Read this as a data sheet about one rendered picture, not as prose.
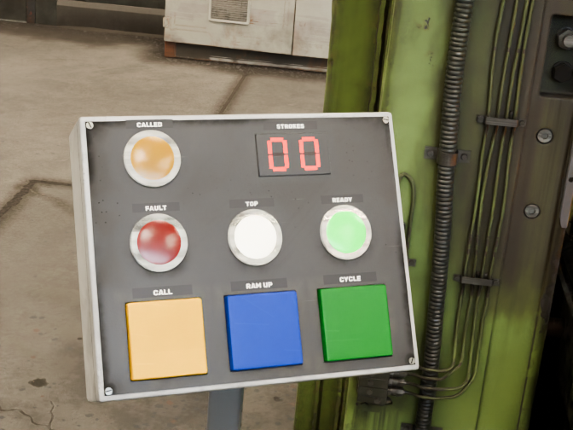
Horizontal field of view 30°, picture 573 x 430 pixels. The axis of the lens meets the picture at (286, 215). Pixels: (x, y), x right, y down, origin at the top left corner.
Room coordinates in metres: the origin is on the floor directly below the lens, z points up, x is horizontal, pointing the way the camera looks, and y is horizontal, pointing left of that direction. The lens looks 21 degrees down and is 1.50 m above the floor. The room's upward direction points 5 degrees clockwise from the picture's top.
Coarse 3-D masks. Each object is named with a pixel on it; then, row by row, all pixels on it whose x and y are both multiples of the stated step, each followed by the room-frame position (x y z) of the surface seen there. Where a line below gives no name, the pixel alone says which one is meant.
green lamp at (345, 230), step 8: (336, 216) 1.05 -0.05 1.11; (344, 216) 1.05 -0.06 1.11; (352, 216) 1.06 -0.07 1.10; (328, 224) 1.04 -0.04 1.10; (336, 224) 1.04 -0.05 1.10; (344, 224) 1.05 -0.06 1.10; (352, 224) 1.05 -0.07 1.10; (360, 224) 1.05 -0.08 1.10; (328, 232) 1.04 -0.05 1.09; (336, 232) 1.04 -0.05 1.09; (344, 232) 1.04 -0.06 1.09; (352, 232) 1.05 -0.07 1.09; (360, 232) 1.05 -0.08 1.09; (328, 240) 1.03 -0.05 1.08; (336, 240) 1.04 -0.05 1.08; (344, 240) 1.04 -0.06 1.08; (352, 240) 1.04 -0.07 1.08; (360, 240) 1.05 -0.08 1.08; (336, 248) 1.03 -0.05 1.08; (344, 248) 1.04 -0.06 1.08; (352, 248) 1.04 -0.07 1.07
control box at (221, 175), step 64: (128, 128) 1.02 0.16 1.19; (192, 128) 1.05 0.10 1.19; (256, 128) 1.07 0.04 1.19; (320, 128) 1.09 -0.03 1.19; (384, 128) 1.12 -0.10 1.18; (128, 192) 0.99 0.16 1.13; (192, 192) 1.01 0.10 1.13; (256, 192) 1.04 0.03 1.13; (320, 192) 1.06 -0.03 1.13; (384, 192) 1.08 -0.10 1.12; (128, 256) 0.96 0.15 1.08; (192, 256) 0.98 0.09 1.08; (320, 256) 1.03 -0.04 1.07; (384, 256) 1.05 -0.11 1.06; (128, 384) 0.90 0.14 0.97; (192, 384) 0.92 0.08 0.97; (256, 384) 0.94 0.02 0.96
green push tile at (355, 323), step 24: (336, 288) 1.01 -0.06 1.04; (360, 288) 1.02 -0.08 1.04; (384, 288) 1.02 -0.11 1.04; (336, 312) 0.99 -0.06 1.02; (360, 312) 1.00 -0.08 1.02; (384, 312) 1.01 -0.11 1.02; (336, 336) 0.98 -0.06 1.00; (360, 336) 0.99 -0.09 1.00; (384, 336) 1.00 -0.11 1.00; (336, 360) 0.97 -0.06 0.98
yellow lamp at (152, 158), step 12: (144, 144) 1.02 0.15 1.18; (156, 144) 1.02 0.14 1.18; (168, 144) 1.03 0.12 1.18; (132, 156) 1.01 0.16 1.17; (144, 156) 1.01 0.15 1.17; (156, 156) 1.02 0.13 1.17; (168, 156) 1.02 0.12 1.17; (144, 168) 1.01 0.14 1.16; (156, 168) 1.01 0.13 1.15; (168, 168) 1.01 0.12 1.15
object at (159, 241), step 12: (144, 228) 0.98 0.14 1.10; (156, 228) 0.98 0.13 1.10; (168, 228) 0.98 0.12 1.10; (144, 240) 0.97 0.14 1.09; (156, 240) 0.97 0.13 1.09; (168, 240) 0.98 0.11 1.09; (180, 240) 0.98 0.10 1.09; (144, 252) 0.97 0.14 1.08; (156, 252) 0.97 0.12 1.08; (168, 252) 0.97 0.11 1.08
